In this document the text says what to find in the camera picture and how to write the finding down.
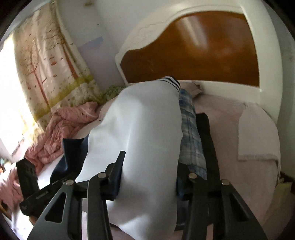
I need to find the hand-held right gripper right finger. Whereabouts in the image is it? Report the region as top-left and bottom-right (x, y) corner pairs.
(176, 164), (268, 240)

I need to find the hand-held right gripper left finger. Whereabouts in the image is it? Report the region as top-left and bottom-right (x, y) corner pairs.
(27, 151), (127, 240)

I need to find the white and navy baseball jacket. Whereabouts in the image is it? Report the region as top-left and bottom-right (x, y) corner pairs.
(49, 77), (182, 238)

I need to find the folded blue plaid garment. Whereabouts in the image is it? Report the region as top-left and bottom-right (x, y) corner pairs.
(177, 88), (208, 183)

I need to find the folded black garment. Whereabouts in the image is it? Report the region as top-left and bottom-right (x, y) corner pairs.
(195, 113), (220, 187)

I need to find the pink crumpled quilt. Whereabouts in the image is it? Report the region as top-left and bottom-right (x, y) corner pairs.
(0, 101), (99, 208)

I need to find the bed with pink sheet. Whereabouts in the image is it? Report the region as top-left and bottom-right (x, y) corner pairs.
(9, 92), (283, 240)

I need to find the window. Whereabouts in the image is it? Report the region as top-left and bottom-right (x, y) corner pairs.
(0, 35), (37, 157)

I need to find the pink towel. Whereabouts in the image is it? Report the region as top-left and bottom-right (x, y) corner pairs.
(237, 102), (281, 162)

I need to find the green patterned cloth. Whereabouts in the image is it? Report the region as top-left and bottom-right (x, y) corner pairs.
(105, 85), (127, 100)

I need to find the pink pillow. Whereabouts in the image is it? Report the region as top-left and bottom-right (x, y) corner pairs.
(184, 80), (204, 98)

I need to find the tree print curtain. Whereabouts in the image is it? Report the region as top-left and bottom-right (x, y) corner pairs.
(13, 3), (104, 126)

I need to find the white and wooden headboard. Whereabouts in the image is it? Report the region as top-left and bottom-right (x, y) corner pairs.
(115, 0), (284, 125)

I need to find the pale blue wall paper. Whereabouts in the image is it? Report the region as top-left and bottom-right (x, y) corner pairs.
(77, 37), (104, 60)

